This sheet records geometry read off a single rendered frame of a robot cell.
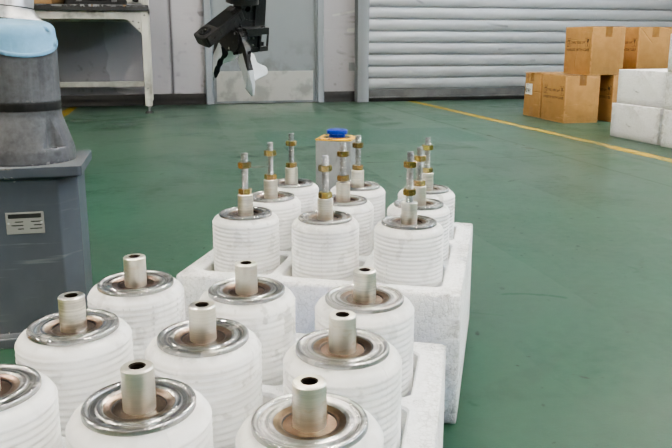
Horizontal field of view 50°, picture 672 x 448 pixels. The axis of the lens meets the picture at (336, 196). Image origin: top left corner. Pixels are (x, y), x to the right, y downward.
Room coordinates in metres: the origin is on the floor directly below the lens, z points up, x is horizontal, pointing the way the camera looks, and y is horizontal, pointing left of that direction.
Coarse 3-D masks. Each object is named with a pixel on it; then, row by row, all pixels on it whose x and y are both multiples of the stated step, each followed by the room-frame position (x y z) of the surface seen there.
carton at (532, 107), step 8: (528, 72) 5.08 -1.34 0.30; (536, 72) 5.03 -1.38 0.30; (544, 72) 5.03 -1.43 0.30; (552, 72) 5.03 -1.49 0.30; (560, 72) 5.03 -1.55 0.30; (528, 80) 5.09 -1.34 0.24; (536, 80) 4.96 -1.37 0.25; (528, 88) 5.07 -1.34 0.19; (536, 88) 4.96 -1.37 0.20; (528, 96) 5.07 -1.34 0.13; (536, 96) 4.95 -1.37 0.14; (528, 104) 5.06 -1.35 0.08; (536, 104) 4.95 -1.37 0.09; (528, 112) 5.05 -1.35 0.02; (536, 112) 4.94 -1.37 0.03
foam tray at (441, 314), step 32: (288, 256) 1.04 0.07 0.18; (192, 288) 0.95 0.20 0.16; (288, 288) 0.92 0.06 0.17; (320, 288) 0.91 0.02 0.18; (416, 288) 0.89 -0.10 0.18; (448, 288) 0.89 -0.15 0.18; (416, 320) 0.88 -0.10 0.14; (448, 320) 0.87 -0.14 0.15; (448, 352) 0.87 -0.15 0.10; (448, 384) 0.87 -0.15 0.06; (448, 416) 0.87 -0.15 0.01
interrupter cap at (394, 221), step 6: (390, 216) 0.98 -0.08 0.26; (396, 216) 0.99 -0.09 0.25; (420, 216) 0.99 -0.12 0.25; (426, 216) 0.98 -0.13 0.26; (384, 222) 0.95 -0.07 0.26; (390, 222) 0.95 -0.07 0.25; (396, 222) 0.96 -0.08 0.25; (420, 222) 0.96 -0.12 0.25; (426, 222) 0.95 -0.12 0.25; (432, 222) 0.95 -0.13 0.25; (396, 228) 0.93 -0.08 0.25; (402, 228) 0.92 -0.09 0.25; (408, 228) 0.92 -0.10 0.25; (414, 228) 0.92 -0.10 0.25; (420, 228) 0.92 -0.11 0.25; (426, 228) 0.93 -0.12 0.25
